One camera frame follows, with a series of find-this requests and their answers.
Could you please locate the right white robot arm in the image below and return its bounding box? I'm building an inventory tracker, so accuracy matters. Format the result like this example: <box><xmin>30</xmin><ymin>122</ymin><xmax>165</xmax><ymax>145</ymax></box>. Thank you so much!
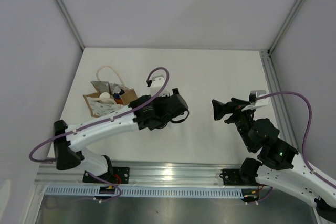
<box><xmin>212</xmin><ymin>94</ymin><xmax>335</xmax><ymax>223</ymax></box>

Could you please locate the frosted jar beige lid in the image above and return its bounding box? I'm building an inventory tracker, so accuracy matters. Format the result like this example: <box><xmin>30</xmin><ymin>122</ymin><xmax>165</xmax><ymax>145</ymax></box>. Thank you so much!
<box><xmin>99</xmin><ymin>92</ymin><xmax>116</xmax><ymax>104</ymax></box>

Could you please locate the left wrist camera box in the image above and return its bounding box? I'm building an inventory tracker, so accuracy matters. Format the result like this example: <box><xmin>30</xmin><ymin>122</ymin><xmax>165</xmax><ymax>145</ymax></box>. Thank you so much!
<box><xmin>146</xmin><ymin>75</ymin><xmax>170</xmax><ymax>97</ymax></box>

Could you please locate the orange bottle blue cap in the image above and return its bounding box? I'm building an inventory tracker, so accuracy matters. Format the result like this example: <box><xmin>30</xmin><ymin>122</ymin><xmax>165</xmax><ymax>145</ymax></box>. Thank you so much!
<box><xmin>112</xmin><ymin>87</ymin><xmax>124</xmax><ymax>105</ymax></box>

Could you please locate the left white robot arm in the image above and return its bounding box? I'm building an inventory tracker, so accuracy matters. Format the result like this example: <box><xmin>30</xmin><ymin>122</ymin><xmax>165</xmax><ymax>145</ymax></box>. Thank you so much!
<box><xmin>53</xmin><ymin>89</ymin><xmax>189</xmax><ymax>183</ymax></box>

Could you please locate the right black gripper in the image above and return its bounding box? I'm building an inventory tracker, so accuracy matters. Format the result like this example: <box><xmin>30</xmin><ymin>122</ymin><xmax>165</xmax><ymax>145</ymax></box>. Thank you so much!
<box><xmin>211</xmin><ymin>98</ymin><xmax>255</xmax><ymax>151</ymax></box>

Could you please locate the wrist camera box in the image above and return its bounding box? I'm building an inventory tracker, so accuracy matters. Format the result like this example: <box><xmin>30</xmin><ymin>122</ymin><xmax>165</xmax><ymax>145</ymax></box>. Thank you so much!
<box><xmin>242</xmin><ymin>90</ymin><xmax>269</xmax><ymax>111</ymax></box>
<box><xmin>146</xmin><ymin>75</ymin><xmax>170</xmax><ymax>97</ymax></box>

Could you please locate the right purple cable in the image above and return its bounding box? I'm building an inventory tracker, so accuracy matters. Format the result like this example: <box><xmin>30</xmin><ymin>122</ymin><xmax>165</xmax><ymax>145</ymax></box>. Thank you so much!
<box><xmin>256</xmin><ymin>91</ymin><xmax>336</xmax><ymax>190</ymax></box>

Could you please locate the silver tube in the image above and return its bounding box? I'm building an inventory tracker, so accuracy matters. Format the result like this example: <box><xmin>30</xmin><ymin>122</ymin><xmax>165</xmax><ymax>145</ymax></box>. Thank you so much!
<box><xmin>91</xmin><ymin>81</ymin><xmax>125</xmax><ymax>94</ymax></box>

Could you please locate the slotted cable duct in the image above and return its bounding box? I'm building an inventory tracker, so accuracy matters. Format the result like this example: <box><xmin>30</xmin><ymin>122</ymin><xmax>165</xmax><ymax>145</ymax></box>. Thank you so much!
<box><xmin>45</xmin><ymin>185</ymin><xmax>243</xmax><ymax>199</ymax></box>

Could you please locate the right side aluminium rail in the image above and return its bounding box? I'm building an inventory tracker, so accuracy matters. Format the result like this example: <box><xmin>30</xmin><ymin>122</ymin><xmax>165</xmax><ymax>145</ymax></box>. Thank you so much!
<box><xmin>259</xmin><ymin>49</ymin><xmax>301</xmax><ymax>151</ymax></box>

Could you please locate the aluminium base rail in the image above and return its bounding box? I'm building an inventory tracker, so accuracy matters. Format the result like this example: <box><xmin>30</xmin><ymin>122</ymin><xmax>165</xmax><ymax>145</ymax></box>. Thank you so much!
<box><xmin>34</xmin><ymin>161</ymin><xmax>241</xmax><ymax>187</ymax></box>

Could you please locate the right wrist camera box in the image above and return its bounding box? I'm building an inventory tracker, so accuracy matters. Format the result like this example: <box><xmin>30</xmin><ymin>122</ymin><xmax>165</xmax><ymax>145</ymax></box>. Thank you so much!
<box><xmin>242</xmin><ymin>90</ymin><xmax>269</xmax><ymax>111</ymax></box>

